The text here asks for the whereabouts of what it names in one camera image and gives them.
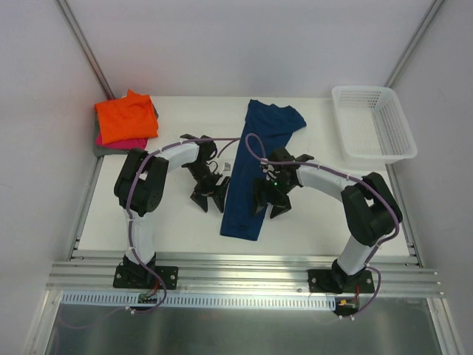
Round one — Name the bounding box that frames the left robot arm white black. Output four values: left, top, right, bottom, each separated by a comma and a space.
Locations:
114, 135, 230, 287

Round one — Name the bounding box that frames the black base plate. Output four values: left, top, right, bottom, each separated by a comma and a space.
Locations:
307, 268, 375, 294
112, 263, 179, 290

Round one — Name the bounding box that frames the pink folded t-shirt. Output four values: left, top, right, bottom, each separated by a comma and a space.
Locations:
95, 133, 148, 150

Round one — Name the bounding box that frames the orange folded t-shirt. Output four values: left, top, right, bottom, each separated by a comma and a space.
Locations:
94, 89, 159, 144

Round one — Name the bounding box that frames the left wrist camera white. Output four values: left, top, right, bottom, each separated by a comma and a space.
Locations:
222, 161, 232, 172

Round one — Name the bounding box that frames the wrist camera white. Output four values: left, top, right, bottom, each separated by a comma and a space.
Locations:
222, 161, 232, 172
260, 158, 277, 180

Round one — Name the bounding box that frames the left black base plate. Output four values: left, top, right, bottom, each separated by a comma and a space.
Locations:
112, 263, 179, 290

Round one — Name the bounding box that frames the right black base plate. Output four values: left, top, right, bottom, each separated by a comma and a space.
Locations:
307, 268, 375, 294

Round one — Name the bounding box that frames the blue t-shirt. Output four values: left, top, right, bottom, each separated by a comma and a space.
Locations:
220, 98, 308, 243

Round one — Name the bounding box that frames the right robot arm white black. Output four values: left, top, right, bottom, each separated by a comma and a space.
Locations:
253, 148, 403, 294

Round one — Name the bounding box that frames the grey folded t-shirt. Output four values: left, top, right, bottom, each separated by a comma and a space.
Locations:
92, 109, 158, 158

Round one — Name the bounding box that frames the white slotted cable duct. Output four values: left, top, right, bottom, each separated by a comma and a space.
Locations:
61, 291, 336, 311

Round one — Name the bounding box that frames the white plastic basket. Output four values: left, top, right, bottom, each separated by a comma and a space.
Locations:
331, 86, 418, 166

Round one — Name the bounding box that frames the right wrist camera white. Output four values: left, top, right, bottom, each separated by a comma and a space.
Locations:
260, 158, 277, 180

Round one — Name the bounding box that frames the aluminium mounting rail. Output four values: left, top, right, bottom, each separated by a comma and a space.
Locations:
46, 251, 445, 298

